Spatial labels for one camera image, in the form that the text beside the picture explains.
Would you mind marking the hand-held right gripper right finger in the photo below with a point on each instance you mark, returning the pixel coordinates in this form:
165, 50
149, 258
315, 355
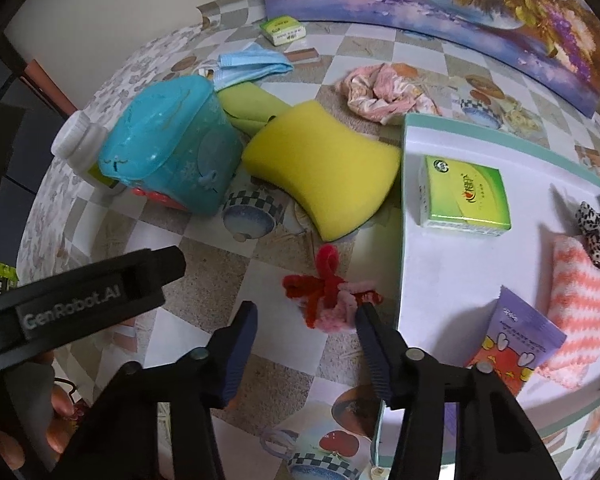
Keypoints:
375, 355

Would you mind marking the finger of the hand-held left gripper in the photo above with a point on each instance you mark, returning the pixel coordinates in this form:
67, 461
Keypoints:
160, 270

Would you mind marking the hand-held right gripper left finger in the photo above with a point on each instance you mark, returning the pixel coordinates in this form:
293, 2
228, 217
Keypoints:
237, 355

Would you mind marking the red pipe cleaner flower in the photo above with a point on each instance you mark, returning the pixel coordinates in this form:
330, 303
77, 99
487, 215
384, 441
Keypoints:
325, 285

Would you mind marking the teal tray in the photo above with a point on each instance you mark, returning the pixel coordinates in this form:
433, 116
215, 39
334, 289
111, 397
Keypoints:
455, 270

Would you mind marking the purple cartoon packet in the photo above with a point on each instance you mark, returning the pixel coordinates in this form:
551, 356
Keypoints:
520, 330

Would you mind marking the green cloth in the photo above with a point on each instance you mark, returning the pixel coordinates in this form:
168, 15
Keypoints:
250, 105

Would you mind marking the yellow sponge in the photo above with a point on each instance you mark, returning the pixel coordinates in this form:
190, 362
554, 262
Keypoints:
320, 165

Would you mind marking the pink striped cloth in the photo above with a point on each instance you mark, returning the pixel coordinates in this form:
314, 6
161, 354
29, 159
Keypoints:
580, 305

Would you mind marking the blue face mask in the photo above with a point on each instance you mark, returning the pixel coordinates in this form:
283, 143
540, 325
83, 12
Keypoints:
250, 65

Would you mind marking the leopard print scrunchie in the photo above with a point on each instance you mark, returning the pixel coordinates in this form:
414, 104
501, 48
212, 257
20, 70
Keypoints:
597, 235

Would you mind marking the pink floral scrunchie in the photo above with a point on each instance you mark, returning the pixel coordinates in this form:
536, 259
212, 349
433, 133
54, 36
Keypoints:
380, 92

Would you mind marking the person's left hand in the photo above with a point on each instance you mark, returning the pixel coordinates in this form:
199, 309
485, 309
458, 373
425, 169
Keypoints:
62, 410

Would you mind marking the green printed packet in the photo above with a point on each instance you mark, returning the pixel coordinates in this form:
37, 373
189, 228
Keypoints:
1, 274

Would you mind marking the red plastic object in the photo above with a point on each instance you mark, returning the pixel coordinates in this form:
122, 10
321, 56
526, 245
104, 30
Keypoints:
155, 199

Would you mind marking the blue plastic container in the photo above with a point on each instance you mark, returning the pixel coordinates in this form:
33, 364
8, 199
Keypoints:
170, 140

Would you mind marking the white bottle green label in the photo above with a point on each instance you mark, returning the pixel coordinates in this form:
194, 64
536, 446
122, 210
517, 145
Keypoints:
77, 135

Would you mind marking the dark furniture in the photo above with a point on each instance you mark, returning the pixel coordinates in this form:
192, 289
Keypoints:
37, 125

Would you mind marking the small green tissue pack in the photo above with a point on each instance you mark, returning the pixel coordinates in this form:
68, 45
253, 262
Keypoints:
280, 29

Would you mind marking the flower painting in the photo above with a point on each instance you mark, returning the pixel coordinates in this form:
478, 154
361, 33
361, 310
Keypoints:
430, 20

